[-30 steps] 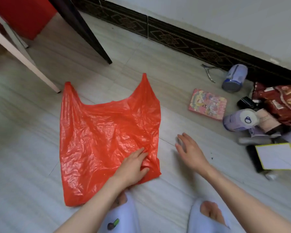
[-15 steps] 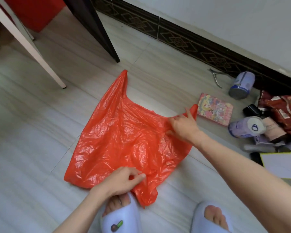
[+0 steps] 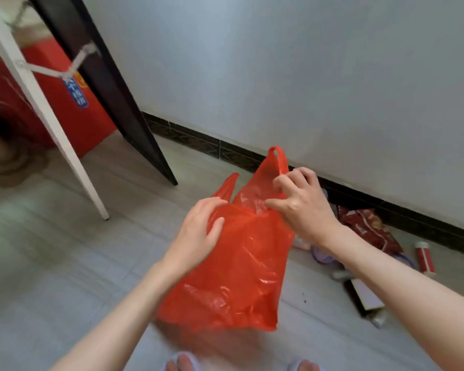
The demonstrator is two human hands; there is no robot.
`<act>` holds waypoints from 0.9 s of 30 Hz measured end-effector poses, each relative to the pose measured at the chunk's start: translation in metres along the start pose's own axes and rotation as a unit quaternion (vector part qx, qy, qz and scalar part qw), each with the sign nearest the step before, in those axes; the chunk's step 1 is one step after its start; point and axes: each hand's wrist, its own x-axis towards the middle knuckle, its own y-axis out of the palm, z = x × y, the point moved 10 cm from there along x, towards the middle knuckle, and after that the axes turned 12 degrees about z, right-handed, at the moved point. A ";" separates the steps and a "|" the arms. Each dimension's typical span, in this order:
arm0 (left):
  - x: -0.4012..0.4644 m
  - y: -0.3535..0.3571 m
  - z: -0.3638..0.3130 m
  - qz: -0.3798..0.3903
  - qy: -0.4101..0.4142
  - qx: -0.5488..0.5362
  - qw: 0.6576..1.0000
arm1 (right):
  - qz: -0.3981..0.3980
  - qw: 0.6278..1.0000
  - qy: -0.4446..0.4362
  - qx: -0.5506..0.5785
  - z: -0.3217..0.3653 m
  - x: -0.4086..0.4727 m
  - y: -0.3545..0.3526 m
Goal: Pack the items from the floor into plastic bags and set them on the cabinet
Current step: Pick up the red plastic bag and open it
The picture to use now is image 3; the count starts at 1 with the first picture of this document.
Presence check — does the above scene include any person's left hand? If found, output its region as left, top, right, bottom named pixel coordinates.
left=162, top=196, right=229, bottom=276

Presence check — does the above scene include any person's right hand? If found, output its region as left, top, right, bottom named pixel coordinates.
left=263, top=167, right=341, bottom=248

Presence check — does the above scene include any red plastic bag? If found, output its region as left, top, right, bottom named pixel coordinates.
left=156, top=146, right=294, bottom=332

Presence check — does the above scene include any red snack bag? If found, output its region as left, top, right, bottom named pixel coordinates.
left=337, top=206, right=404, bottom=255

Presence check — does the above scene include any black slab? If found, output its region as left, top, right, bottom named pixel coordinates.
left=344, top=280, right=369, bottom=317

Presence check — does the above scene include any white box yellow edge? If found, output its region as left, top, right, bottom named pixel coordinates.
left=350, top=278, right=386, bottom=312

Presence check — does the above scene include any small red bottle white cap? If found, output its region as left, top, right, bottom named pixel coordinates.
left=415, top=241, right=437, bottom=277

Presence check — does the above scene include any person's right forearm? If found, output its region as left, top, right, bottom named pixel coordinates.
left=323, top=224, right=464, bottom=371

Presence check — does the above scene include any person's left forearm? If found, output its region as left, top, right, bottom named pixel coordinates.
left=50, top=260, right=178, bottom=371

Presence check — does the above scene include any lavender left slipper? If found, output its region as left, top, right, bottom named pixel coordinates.
left=165, top=351, right=203, bottom=371

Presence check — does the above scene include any lavender slipper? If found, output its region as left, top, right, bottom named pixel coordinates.
left=287, top=359, right=322, bottom=371
left=165, top=351, right=203, bottom=371

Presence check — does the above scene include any lavender right slipper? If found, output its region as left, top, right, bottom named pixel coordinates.
left=287, top=359, right=322, bottom=371

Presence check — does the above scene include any red cardboard box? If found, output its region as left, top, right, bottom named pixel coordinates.
left=0, top=36, right=117, bottom=159

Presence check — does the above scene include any black leaning board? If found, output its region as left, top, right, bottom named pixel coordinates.
left=25, top=0, right=178, bottom=186

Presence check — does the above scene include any cardboard cat scratching post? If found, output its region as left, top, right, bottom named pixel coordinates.
left=0, top=123, right=49, bottom=188

